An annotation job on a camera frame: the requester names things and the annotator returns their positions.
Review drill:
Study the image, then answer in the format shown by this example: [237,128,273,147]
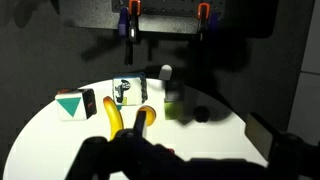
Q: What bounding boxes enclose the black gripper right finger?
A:
[245,113,320,180]

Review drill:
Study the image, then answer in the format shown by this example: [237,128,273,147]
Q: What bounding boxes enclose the yellow orange ball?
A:
[138,105,156,126]

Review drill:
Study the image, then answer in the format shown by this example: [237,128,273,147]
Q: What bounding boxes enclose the left orange black clamp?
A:
[118,0,141,65]

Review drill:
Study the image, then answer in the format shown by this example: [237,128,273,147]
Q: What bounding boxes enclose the yellow plastic banana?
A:
[103,96,124,140]

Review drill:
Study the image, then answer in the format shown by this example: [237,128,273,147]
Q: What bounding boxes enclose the right orange black clamp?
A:
[197,2,219,41]

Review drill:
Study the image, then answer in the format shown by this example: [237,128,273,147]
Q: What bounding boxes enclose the white cylindrical post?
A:
[158,65,172,80]

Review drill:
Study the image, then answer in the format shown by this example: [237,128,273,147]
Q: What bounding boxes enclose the orange black clamp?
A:
[118,0,141,65]
[197,2,219,41]

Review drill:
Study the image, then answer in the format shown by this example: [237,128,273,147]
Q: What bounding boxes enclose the white picture cube blue edge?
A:
[112,73,148,106]

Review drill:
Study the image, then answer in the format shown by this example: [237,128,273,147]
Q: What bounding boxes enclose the black pegboard plate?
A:
[58,0,279,38]

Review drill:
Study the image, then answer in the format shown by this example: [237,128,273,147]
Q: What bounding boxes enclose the lime green block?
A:
[164,102,183,120]

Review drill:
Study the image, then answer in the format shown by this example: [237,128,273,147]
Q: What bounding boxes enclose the white cube green triangle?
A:
[55,88,97,121]

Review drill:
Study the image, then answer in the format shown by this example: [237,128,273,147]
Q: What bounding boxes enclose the small dark round object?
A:
[193,106,211,123]

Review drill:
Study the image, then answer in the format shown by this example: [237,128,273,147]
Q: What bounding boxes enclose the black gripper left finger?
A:
[65,110,174,180]

